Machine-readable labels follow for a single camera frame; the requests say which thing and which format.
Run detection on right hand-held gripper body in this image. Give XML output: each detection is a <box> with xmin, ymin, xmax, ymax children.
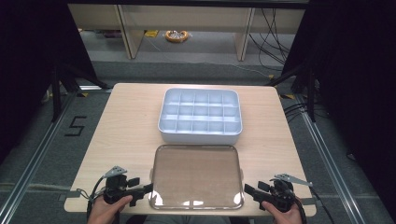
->
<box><xmin>263</xmin><ymin>173</ymin><xmax>314</xmax><ymax>214</ymax></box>

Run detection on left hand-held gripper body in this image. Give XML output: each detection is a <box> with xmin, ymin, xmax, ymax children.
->
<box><xmin>102</xmin><ymin>166</ymin><xmax>146</xmax><ymax>207</ymax></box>

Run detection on black metal stand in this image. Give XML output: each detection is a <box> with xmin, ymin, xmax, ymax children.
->
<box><xmin>49</xmin><ymin>61</ymin><xmax>110</xmax><ymax>123</ymax></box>
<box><xmin>264</xmin><ymin>61</ymin><xmax>319</xmax><ymax>123</ymax></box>

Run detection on black curtain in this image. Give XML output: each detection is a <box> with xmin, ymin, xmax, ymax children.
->
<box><xmin>0</xmin><ymin>0</ymin><xmax>98</xmax><ymax>164</ymax></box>
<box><xmin>290</xmin><ymin>0</ymin><xmax>396</xmax><ymax>216</ymax></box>

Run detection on hand-held gripper cable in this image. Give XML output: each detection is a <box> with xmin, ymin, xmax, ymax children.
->
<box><xmin>76</xmin><ymin>176</ymin><xmax>108</xmax><ymax>224</ymax></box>
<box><xmin>292</xmin><ymin>186</ymin><xmax>336</xmax><ymax>224</ymax></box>

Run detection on left hand-held gripper cable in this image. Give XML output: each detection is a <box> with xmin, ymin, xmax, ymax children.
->
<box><xmin>76</xmin><ymin>176</ymin><xmax>108</xmax><ymax>224</ymax></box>

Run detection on aluminium floor rail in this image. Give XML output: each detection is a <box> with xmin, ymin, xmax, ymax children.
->
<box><xmin>0</xmin><ymin>89</ymin><xmax>79</xmax><ymax>224</ymax></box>
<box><xmin>297</xmin><ymin>92</ymin><xmax>363</xmax><ymax>224</ymax></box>

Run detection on clear plastic box lid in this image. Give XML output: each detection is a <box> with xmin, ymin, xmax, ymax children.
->
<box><xmin>148</xmin><ymin>144</ymin><xmax>245</xmax><ymax>211</ymax></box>

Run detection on person's right hand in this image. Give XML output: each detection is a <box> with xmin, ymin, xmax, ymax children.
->
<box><xmin>261</xmin><ymin>199</ymin><xmax>304</xmax><ymax>224</ymax></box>

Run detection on orange coiled ring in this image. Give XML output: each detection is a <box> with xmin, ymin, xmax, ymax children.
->
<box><xmin>164</xmin><ymin>29</ymin><xmax>190</xmax><ymax>44</ymax></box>

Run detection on hanging black cables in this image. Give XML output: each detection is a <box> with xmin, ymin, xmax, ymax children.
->
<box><xmin>247</xmin><ymin>7</ymin><xmax>297</xmax><ymax>73</ymax></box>

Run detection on white compartment storage box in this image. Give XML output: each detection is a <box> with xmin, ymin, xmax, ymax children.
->
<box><xmin>157</xmin><ymin>87</ymin><xmax>244</xmax><ymax>146</ymax></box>

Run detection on person's left hand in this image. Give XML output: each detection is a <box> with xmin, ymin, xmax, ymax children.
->
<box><xmin>87</xmin><ymin>195</ymin><xmax>134</xmax><ymax>224</ymax></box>

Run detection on black floor cables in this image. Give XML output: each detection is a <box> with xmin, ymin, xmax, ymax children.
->
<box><xmin>281</xmin><ymin>101</ymin><xmax>312</xmax><ymax>123</ymax></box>

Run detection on right hand-held gripper cable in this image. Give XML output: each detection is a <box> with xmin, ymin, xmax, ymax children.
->
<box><xmin>292</xmin><ymin>186</ymin><xmax>336</xmax><ymax>224</ymax></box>

